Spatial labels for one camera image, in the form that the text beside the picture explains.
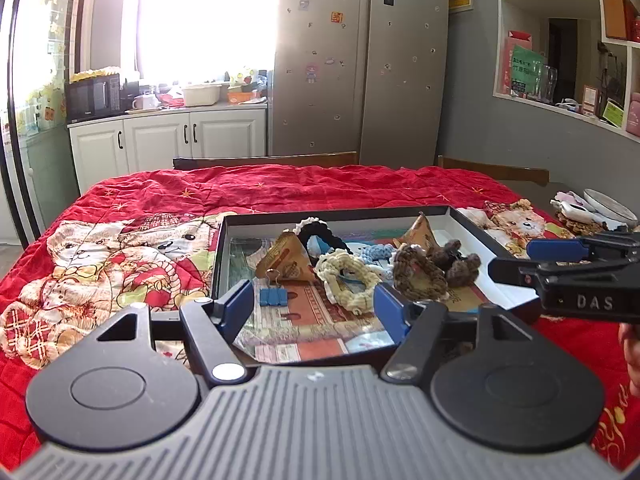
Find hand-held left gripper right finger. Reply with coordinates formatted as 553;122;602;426
372;284;535;382

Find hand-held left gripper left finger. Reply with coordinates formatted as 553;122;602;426
95;279;255;386

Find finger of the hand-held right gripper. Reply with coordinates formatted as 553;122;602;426
487;256;632;288
526;231;640;263

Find blue binder clip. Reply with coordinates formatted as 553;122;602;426
259;269;288;307

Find brown knitted scrunchie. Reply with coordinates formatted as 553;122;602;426
391;244;448;302

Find light blue knitted scrunchie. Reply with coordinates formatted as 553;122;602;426
357;244;398;281

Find black cardboard box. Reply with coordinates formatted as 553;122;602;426
209;205;543;366

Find brown triangular snack packet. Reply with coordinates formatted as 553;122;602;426
255;231;316;283
397;212;441;256

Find cream knitted scrunchie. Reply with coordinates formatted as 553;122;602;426
314;249;381;315

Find person's right hand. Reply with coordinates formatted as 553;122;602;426
618;324;640;398

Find brown woven coaster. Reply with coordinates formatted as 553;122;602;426
557;212;608;236

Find white handheld device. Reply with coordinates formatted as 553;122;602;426
550;191;608;221

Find white bowl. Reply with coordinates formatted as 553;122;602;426
582;189;640;226

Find dark wooden chair back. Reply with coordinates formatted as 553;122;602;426
437;155;550;186
172;151;358;171

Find black scrunchie with white trim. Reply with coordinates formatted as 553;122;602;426
292;216;351;256

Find pink container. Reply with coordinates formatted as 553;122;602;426
625;92;640;136

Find red printed blanket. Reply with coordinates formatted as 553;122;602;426
0;165;640;461

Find red and green paper bag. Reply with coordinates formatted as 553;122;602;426
504;30;546;98

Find white kitchen cabinet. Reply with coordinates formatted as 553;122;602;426
67;102;268;196

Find grey two-door refrigerator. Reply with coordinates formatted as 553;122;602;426
270;0;451;168

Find orange plastic basin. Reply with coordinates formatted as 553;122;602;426
226;85;263;106

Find white plastic basin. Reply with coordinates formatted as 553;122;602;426
181;84;222;107

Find orange box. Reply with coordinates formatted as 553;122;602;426
602;0;628;41

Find black microwave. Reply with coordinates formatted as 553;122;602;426
65;74;123;123

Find yellow flowers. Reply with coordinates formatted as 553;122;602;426
70;66;121;83

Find black framed glass door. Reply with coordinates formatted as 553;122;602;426
0;0;96;251

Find white wall shelf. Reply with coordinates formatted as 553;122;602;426
492;0;640;143

